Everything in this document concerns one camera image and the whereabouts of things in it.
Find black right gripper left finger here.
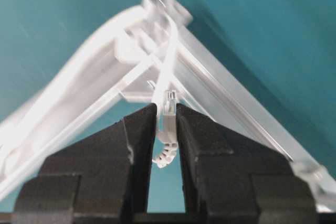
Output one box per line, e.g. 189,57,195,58
13,103,157,223

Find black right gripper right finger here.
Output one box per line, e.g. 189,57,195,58
176,104,318,223

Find white ethernet cable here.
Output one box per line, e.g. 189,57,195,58
149,16,179,169

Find aluminium extrusion frame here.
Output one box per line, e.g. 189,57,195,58
1,4,335,212

